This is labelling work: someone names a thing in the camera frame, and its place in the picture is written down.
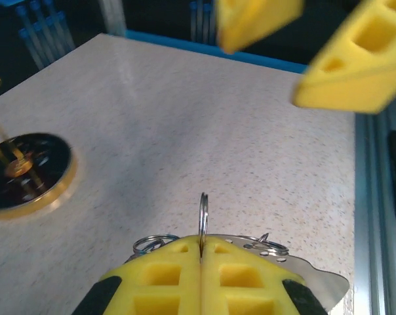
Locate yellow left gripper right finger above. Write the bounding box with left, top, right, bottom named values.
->
left=201, top=235, right=330, bottom=315

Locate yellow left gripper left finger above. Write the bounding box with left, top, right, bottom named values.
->
left=71, top=234, right=203, bottom=315

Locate large silver keyring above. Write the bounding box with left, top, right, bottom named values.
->
left=197, top=192, right=210, bottom=255

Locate blue table edge strip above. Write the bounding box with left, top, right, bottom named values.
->
left=125, top=28, right=309, bottom=74

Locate blue-capped clear tubes bundle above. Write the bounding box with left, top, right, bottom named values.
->
left=188, top=0, right=218, bottom=44
left=14, top=0, right=76, bottom=70

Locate gold stand round black base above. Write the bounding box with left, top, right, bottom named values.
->
left=0, top=77, right=79, bottom=220

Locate small silver split ring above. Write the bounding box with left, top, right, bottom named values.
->
left=246, top=232, right=288, bottom=257

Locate aluminium frame rail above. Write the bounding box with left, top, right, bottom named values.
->
left=353, top=94, right=396, bottom=315

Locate aluminium frame post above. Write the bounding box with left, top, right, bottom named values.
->
left=98, top=0, right=127, bottom=36

